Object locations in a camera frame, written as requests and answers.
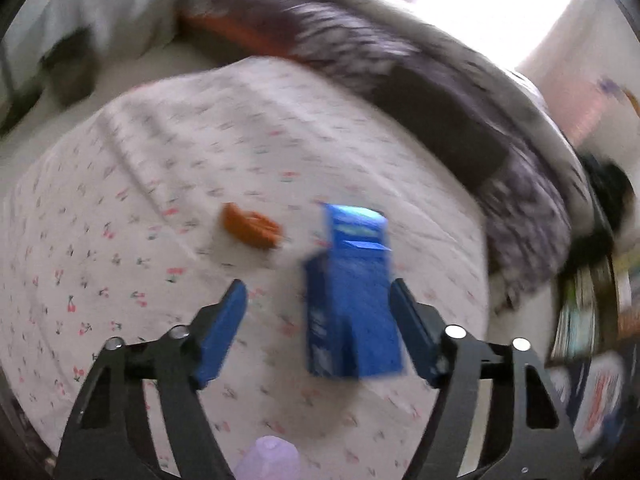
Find purple gloved left hand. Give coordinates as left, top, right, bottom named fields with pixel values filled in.
left=233, top=436, right=300, bottom=480

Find cherry print tablecloth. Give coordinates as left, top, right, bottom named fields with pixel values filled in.
left=1, top=58, right=488, bottom=479

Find Ganten water carton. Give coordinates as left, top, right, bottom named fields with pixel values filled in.
left=547, top=350, right=634, bottom=460

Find black shelf with books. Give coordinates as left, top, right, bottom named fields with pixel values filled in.
left=548, top=181, right=639, bottom=364

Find grey checked covered nightstand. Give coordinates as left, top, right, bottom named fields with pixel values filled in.
left=3, top=0, right=175, bottom=86

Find white pink storage cabinet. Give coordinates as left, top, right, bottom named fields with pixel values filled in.
left=555, top=76, right=639, bottom=148

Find orange peel piece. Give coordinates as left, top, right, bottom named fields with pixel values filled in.
left=220, top=203, right=283, bottom=250

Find patterned grey purple quilt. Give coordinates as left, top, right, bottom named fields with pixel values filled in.
left=178, top=0, right=594, bottom=306

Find standing fan with cover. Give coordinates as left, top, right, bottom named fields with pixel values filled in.
left=1, top=44, right=43, bottom=136

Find black trash bin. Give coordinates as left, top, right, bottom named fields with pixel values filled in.
left=40, top=27, right=99, bottom=108

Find black clothes pile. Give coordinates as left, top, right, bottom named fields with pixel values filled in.
left=579, top=154, right=634, bottom=228

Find large blue carton box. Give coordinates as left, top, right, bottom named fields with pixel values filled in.
left=304, top=204, right=404, bottom=379

